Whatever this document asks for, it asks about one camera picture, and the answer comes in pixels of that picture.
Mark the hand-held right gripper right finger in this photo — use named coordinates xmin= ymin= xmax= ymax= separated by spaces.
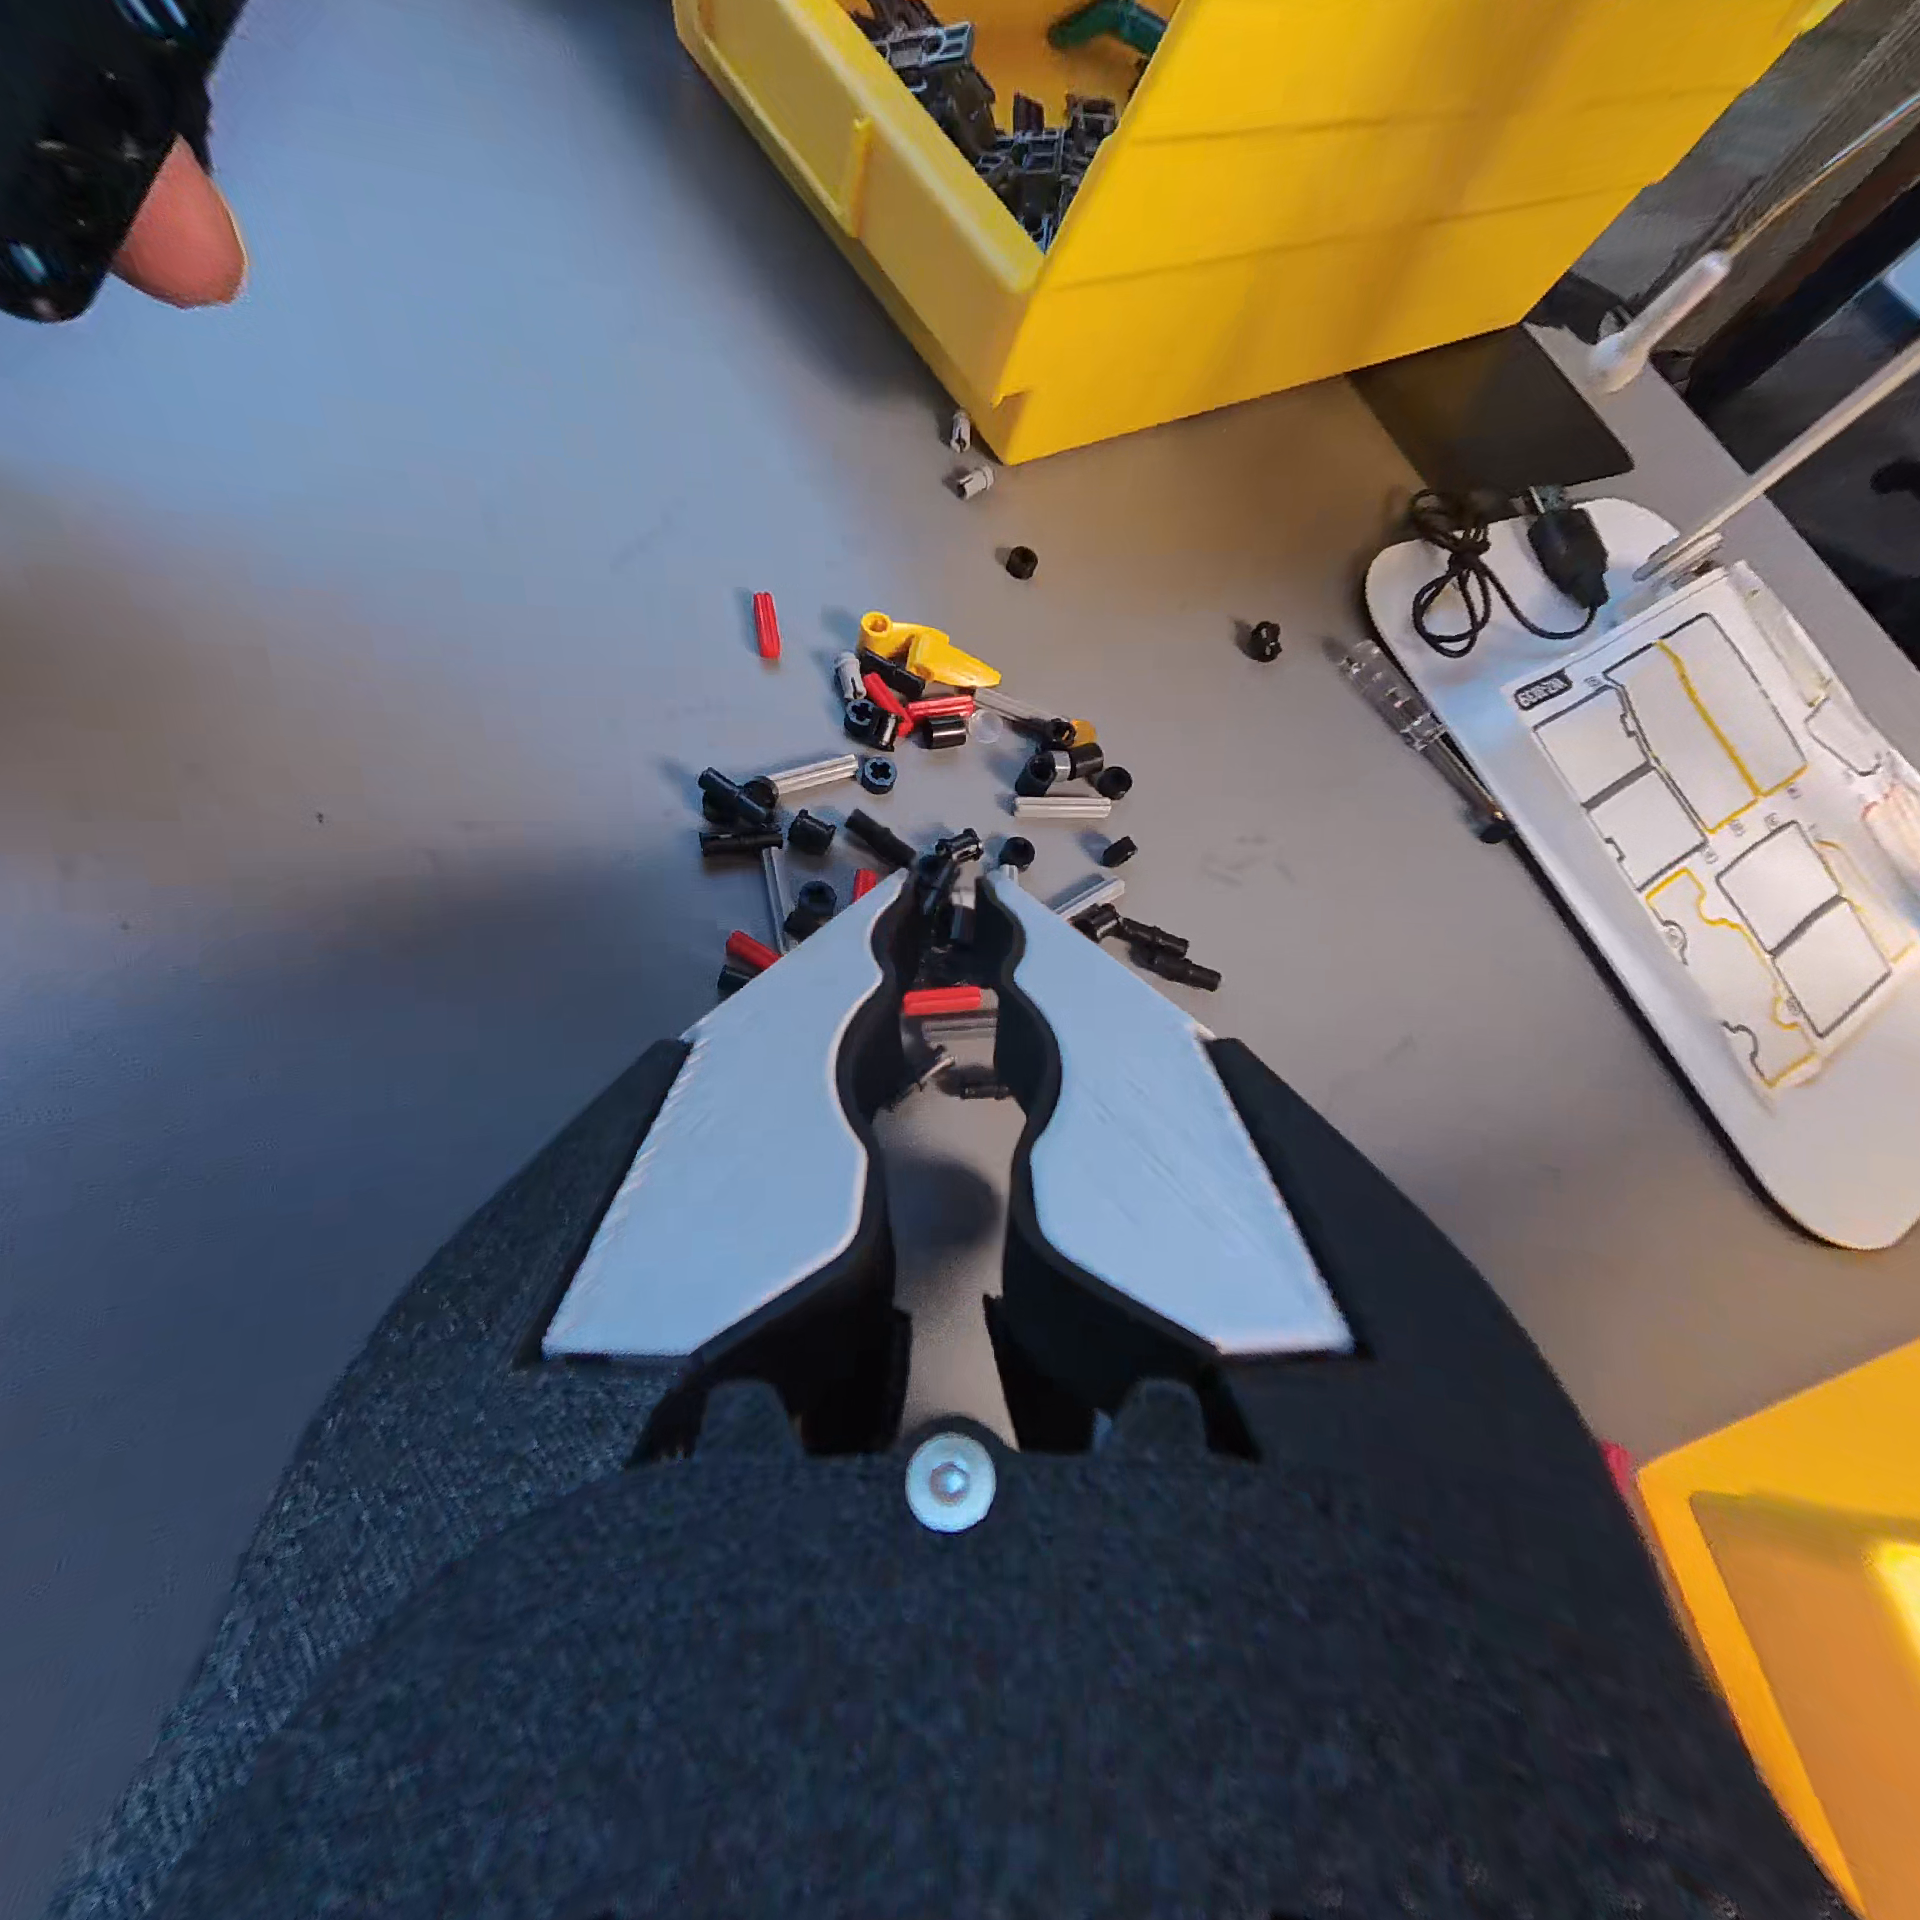
xmin=978 ymin=873 xmax=1355 ymax=1360

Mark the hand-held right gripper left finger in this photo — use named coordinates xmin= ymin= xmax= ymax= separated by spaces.
xmin=538 ymin=873 xmax=915 ymax=1364

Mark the black connector pin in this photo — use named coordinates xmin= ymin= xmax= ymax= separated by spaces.
xmin=912 ymin=829 xmax=990 ymax=952

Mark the pile of small block pieces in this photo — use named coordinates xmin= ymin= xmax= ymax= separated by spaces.
xmin=694 ymin=609 xmax=1224 ymax=1105

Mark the grey desk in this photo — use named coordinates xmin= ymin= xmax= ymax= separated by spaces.
xmin=0 ymin=0 xmax=1920 ymax=1892

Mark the clear screwdriver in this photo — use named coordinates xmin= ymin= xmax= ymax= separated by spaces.
xmin=1322 ymin=639 xmax=1518 ymax=847

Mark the white book stand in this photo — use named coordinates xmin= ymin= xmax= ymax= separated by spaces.
xmin=1362 ymin=89 xmax=1920 ymax=1250

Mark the yellow plastic parts bin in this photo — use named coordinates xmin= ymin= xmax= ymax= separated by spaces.
xmin=1631 ymin=1335 xmax=1920 ymax=1920
xmin=672 ymin=0 xmax=1846 ymax=467

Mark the heap of black beams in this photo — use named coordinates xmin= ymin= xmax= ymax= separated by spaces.
xmin=847 ymin=0 xmax=1171 ymax=249

